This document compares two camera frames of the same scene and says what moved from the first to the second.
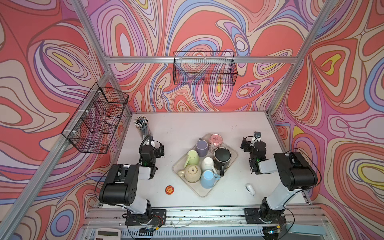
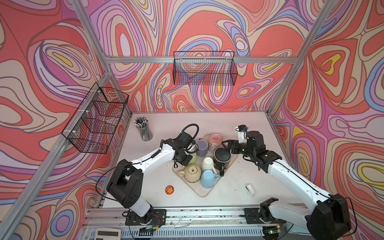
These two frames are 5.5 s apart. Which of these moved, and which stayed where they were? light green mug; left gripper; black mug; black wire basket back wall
Moved: left gripper
Stayed: black wire basket back wall; black mug; light green mug
